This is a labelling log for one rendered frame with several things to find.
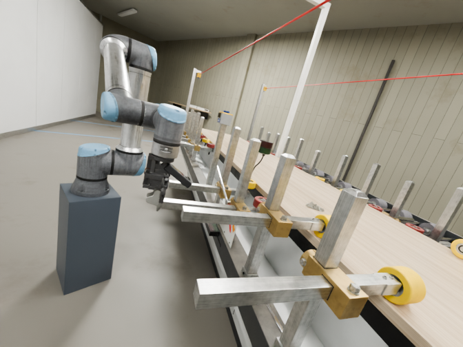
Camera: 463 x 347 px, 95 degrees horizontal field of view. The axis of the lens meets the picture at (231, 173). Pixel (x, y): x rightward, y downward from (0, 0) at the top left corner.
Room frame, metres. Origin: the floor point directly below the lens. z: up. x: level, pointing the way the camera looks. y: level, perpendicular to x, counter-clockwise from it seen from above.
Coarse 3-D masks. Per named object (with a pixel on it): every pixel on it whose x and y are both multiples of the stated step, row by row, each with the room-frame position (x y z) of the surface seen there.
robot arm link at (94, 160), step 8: (88, 144) 1.12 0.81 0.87; (96, 144) 1.15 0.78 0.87; (104, 144) 1.18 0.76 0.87; (80, 152) 1.05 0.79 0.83; (88, 152) 1.05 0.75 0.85; (96, 152) 1.06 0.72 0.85; (104, 152) 1.09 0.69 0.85; (112, 152) 1.15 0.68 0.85; (80, 160) 1.05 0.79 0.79; (88, 160) 1.05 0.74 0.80; (96, 160) 1.06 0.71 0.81; (104, 160) 1.09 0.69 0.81; (112, 160) 1.12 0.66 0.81; (80, 168) 1.04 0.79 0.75; (88, 168) 1.05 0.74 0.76; (96, 168) 1.07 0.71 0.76; (104, 168) 1.09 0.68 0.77; (112, 168) 1.11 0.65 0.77; (80, 176) 1.04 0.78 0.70; (88, 176) 1.05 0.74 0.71; (96, 176) 1.07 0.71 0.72; (104, 176) 1.11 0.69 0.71
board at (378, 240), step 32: (256, 160) 1.82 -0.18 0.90; (288, 192) 1.11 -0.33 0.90; (320, 192) 1.30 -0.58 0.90; (384, 224) 1.00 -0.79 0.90; (352, 256) 0.60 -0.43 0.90; (384, 256) 0.66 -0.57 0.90; (416, 256) 0.72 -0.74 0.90; (448, 256) 0.81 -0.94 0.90; (448, 288) 0.56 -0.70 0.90; (416, 320) 0.39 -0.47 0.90; (448, 320) 0.42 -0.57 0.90
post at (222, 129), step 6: (222, 126) 1.33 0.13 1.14; (222, 132) 1.33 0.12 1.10; (216, 138) 1.35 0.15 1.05; (222, 138) 1.33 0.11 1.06; (216, 144) 1.33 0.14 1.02; (216, 150) 1.33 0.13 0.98; (216, 156) 1.33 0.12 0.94; (216, 162) 1.34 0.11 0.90; (210, 168) 1.33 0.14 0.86; (210, 174) 1.33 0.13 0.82; (210, 180) 1.33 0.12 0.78
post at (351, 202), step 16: (352, 192) 0.40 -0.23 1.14; (336, 208) 0.41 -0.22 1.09; (352, 208) 0.39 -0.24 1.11; (336, 224) 0.40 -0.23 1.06; (352, 224) 0.39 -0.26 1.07; (320, 240) 0.42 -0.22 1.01; (336, 240) 0.39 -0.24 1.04; (320, 256) 0.40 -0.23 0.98; (336, 256) 0.39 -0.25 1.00; (304, 304) 0.39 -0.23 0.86; (288, 320) 0.41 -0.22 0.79; (304, 320) 0.39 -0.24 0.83; (288, 336) 0.40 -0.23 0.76; (304, 336) 0.40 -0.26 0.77
